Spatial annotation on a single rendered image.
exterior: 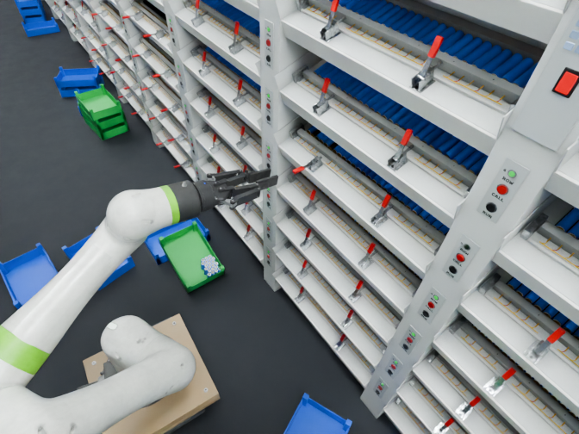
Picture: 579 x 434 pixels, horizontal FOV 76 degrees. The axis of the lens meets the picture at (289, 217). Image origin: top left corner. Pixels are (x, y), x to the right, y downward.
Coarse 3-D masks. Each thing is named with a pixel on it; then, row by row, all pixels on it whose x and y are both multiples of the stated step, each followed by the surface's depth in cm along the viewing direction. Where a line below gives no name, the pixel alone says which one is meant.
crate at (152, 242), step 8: (176, 224) 209; (184, 224) 211; (200, 224) 207; (160, 232) 206; (168, 232) 206; (208, 232) 199; (152, 240) 202; (208, 240) 203; (152, 248) 198; (160, 248) 199; (160, 256) 189
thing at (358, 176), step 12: (300, 132) 117; (312, 144) 114; (336, 156) 109; (348, 168) 106; (348, 180) 105; (360, 180) 103; (372, 192) 102; (384, 192) 99; (396, 204) 96; (408, 216) 94; (420, 228) 93; (432, 228) 91; (432, 240) 90
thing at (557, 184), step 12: (576, 144) 52; (564, 156) 52; (576, 156) 56; (564, 168) 55; (576, 168) 55; (552, 180) 56; (564, 180) 55; (576, 180) 54; (552, 192) 58; (564, 192) 56; (576, 192) 54; (576, 204) 56
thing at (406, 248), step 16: (288, 128) 118; (304, 128) 120; (288, 144) 119; (304, 144) 118; (304, 160) 114; (320, 176) 110; (336, 176) 108; (336, 192) 105; (352, 192) 104; (368, 192) 103; (352, 208) 101; (368, 208) 100; (368, 224) 98; (384, 224) 97; (384, 240) 96; (400, 240) 94; (400, 256) 94; (416, 256) 90; (432, 256) 90; (416, 272) 92
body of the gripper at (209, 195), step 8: (200, 184) 89; (208, 184) 89; (224, 184) 95; (200, 192) 87; (208, 192) 88; (216, 192) 92; (224, 192) 92; (208, 200) 88; (216, 200) 90; (224, 200) 91; (208, 208) 90
